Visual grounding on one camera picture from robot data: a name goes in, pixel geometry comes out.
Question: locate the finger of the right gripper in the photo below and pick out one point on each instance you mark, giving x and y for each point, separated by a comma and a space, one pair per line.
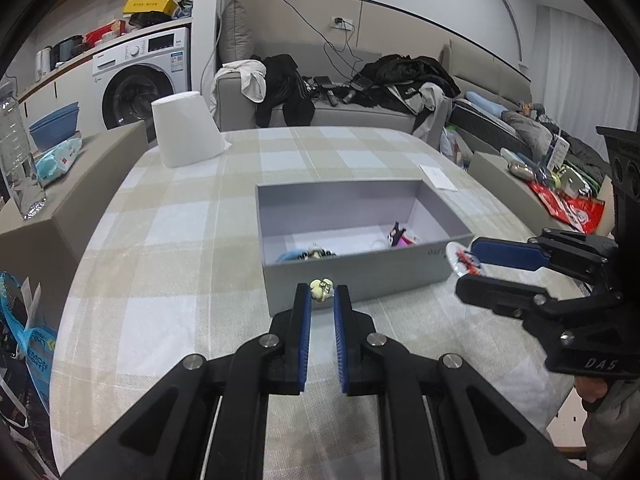
520, 254
525, 302

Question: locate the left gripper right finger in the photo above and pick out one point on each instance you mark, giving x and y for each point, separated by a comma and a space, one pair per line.
438, 419

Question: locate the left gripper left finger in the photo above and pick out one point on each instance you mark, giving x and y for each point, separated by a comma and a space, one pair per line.
207, 419

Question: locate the white red pin badge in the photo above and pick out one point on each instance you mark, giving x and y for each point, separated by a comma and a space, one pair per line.
462, 260

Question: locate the small yellow-green charm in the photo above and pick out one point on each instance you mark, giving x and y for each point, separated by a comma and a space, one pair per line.
321, 290

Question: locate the light blue bangle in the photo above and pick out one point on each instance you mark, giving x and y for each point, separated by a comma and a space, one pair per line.
291, 255

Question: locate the person's right hand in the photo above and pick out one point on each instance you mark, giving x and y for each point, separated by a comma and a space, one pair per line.
592, 391

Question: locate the red snack bag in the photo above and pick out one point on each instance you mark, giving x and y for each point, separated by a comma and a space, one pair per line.
583, 214

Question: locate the person lying on bed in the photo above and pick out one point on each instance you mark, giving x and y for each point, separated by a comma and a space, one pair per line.
536, 136

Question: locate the pink cartoon charm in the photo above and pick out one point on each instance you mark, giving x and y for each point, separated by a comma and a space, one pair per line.
401, 237

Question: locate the blue shopping bag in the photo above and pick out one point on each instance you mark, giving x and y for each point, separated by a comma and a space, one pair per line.
35, 339

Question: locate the white paper slip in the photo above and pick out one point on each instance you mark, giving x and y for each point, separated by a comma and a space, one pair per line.
438, 178

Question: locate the grey phone box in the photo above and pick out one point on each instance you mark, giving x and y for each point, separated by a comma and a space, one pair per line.
343, 225

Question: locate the checkered tablecloth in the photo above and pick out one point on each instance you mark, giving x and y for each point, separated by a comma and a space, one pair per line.
173, 268

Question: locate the grey side cabinet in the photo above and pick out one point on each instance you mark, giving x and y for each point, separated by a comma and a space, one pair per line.
47, 248

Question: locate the black jacket pile right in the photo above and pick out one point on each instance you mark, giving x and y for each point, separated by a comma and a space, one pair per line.
401, 83

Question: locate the wet wipes pack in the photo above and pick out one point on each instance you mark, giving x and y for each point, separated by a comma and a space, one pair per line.
56, 163

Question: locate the white paper roll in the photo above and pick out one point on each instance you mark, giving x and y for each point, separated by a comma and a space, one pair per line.
186, 132

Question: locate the clear water bottle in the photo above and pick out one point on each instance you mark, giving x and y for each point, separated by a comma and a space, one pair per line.
17, 164

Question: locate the black clothes pile left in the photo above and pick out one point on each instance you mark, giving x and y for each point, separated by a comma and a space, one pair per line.
285, 87

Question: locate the blue plastic basin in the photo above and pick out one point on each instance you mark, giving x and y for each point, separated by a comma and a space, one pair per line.
56, 127

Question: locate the white washing machine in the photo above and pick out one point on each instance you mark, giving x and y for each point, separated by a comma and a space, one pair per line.
130, 76

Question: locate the white garment on sofa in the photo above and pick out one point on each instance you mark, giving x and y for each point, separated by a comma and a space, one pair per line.
252, 78

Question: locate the grey pillow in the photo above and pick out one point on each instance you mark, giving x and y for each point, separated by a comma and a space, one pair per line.
236, 38

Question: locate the white kettle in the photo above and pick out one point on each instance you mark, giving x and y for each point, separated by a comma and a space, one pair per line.
42, 63

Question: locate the yellow box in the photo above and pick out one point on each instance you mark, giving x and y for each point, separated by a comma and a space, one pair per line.
167, 7

